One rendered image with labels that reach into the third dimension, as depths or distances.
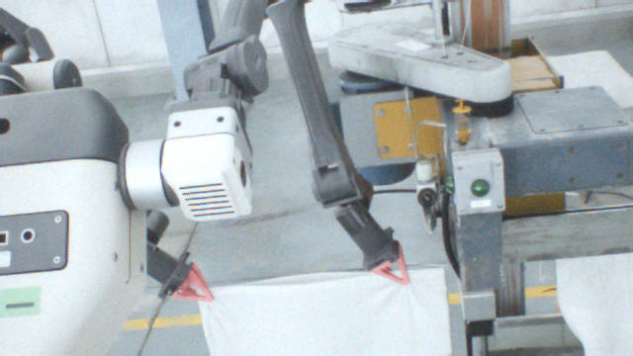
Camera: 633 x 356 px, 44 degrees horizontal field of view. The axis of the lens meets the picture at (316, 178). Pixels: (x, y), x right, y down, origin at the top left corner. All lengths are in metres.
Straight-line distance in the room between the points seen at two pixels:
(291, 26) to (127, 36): 5.42
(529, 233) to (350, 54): 0.50
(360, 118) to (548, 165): 0.50
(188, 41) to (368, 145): 4.64
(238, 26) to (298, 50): 0.26
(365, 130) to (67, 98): 0.78
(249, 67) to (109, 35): 5.79
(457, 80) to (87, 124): 0.66
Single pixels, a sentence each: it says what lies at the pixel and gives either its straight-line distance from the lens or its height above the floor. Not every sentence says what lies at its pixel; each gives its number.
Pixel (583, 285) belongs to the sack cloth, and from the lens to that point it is 1.62.
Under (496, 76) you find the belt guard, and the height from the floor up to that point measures 1.41.
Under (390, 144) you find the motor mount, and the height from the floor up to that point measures 1.20.
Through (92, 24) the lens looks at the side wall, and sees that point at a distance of 6.90.
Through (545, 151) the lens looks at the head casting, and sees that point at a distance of 1.30.
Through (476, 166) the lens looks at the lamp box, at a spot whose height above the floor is 1.32.
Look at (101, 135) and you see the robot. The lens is 1.02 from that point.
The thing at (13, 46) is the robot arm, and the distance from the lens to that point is 1.62.
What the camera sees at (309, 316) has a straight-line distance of 1.58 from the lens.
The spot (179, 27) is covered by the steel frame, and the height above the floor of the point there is 0.62.
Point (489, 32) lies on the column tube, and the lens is 1.73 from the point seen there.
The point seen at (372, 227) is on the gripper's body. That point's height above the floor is 1.14.
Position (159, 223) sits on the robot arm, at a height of 1.15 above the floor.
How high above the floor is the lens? 1.82
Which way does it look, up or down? 23 degrees down
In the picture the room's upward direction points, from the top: 9 degrees counter-clockwise
